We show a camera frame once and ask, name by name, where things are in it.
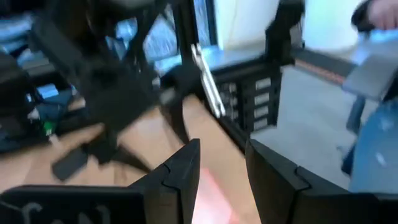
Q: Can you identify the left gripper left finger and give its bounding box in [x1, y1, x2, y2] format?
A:
[129, 139, 201, 224]

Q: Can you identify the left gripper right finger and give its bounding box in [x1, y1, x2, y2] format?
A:
[245, 139, 379, 224]

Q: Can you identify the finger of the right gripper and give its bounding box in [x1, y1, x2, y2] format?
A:
[160, 63, 200, 105]
[161, 99, 191, 146]

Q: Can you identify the pink sticky note pad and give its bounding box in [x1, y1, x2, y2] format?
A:
[191, 167, 239, 224]

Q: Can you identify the person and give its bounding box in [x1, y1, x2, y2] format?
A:
[340, 0, 398, 194]

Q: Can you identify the grey laptop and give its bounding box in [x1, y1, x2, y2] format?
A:
[341, 29, 398, 101]

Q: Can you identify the black aluminium rig frame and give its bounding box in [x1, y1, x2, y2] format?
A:
[167, 0, 305, 153]

